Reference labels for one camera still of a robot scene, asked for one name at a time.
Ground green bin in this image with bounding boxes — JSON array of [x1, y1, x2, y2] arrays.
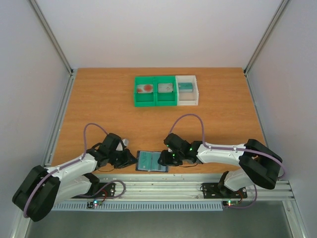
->
[[134, 76, 156, 107], [155, 75, 178, 106]]

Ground left controller board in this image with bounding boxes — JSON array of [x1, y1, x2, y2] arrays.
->
[[86, 200, 103, 209]]

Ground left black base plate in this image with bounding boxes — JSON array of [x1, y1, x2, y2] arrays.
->
[[73, 182, 115, 199]]

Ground left green bin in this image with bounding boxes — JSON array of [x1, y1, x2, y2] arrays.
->
[[134, 76, 156, 107]]

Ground middle green bin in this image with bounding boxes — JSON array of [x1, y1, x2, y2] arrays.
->
[[155, 75, 178, 106]]

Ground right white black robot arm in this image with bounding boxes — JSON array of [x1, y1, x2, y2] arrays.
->
[[158, 133, 283, 197]]

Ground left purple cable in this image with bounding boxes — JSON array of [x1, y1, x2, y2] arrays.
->
[[22, 122, 109, 219]]

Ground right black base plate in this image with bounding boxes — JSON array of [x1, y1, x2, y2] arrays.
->
[[200, 182, 248, 199]]

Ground grey white card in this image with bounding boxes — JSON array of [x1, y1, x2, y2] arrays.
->
[[158, 83, 173, 93]]

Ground card with red circles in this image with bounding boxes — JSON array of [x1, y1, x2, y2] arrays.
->
[[136, 84, 154, 94]]

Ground blue leather card holder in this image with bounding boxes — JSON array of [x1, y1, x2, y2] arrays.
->
[[136, 151, 168, 173]]

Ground aluminium front rail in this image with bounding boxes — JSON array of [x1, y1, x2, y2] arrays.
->
[[44, 173, 295, 201]]

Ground right aluminium frame post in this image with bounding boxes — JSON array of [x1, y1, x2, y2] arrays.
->
[[243, 0, 291, 77]]

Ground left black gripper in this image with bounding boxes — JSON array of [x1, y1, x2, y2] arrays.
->
[[108, 149, 138, 169]]

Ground grey slotted cable duct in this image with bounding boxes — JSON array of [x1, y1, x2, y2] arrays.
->
[[52, 201, 223, 212]]

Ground aluminium frame post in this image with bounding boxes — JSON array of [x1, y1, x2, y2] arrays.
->
[[28, 0, 73, 76], [243, 0, 291, 77]]

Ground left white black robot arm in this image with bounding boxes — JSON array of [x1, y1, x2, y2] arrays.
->
[[12, 133, 138, 222]]

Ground left aluminium frame post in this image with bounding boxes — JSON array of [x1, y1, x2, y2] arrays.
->
[[28, 0, 73, 76]]

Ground right controller board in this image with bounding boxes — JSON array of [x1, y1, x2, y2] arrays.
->
[[222, 200, 241, 207]]

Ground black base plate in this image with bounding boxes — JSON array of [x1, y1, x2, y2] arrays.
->
[[200, 182, 248, 199], [73, 182, 115, 199]]

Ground controller board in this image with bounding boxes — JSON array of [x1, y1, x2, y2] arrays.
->
[[86, 200, 103, 209], [222, 200, 241, 207]]

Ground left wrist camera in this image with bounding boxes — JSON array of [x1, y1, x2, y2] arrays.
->
[[121, 138, 129, 150]]

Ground white bin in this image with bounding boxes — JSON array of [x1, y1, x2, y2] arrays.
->
[[175, 75, 199, 106]]

